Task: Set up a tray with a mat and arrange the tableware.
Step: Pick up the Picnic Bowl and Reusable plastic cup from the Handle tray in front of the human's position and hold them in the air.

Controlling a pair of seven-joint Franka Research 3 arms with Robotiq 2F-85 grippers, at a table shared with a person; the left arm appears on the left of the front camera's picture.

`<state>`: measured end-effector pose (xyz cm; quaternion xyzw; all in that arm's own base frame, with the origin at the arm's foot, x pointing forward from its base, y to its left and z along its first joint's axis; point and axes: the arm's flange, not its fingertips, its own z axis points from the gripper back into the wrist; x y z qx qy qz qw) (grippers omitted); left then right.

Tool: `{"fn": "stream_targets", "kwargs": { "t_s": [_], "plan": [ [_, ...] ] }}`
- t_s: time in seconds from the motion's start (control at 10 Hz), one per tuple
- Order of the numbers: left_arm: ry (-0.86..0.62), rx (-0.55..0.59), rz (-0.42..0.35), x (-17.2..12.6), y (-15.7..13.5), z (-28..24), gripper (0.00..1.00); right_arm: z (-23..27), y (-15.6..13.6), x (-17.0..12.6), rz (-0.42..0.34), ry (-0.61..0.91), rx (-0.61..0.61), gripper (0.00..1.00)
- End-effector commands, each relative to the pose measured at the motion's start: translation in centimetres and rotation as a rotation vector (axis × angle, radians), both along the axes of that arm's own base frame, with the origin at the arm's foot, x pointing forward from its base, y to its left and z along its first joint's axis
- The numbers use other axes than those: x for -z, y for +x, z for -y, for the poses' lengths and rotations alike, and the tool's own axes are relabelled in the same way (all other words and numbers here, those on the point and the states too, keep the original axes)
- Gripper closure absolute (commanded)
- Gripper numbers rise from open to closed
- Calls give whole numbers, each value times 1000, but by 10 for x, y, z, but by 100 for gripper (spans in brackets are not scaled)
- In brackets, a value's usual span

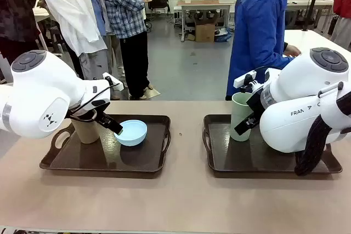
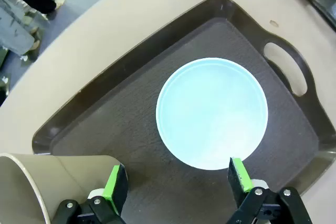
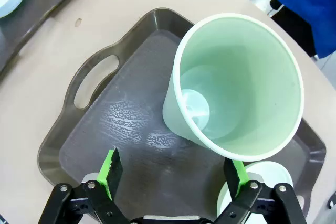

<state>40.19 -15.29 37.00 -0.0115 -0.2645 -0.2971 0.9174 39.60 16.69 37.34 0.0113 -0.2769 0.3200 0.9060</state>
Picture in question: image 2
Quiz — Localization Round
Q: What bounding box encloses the person in grey jeans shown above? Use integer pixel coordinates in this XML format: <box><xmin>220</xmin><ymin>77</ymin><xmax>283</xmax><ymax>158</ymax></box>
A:
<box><xmin>0</xmin><ymin>3</ymin><xmax>36</xmax><ymax>57</ymax></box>

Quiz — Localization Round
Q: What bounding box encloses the black-green left gripper left finger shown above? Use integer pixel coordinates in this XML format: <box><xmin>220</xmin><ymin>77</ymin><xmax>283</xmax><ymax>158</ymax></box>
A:
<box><xmin>54</xmin><ymin>164</ymin><xmax>129</xmax><ymax>224</ymax></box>

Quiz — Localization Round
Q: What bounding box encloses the tall brown cup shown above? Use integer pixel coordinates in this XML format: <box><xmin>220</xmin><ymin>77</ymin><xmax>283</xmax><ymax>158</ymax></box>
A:
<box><xmin>0</xmin><ymin>152</ymin><xmax>124</xmax><ymax>224</ymax></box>

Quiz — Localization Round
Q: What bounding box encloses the light blue bowl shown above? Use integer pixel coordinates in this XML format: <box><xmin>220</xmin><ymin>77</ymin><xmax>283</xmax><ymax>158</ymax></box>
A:
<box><xmin>155</xmin><ymin>57</ymin><xmax>269</xmax><ymax>170</ymax></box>

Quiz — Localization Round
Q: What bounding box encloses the black-green left gripper right finger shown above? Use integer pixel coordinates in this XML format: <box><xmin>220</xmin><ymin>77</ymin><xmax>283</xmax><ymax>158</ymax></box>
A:
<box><xmin>225</xmin><ymin>157</ymin><xmax>313</xmax><ymax>224</ymax></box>

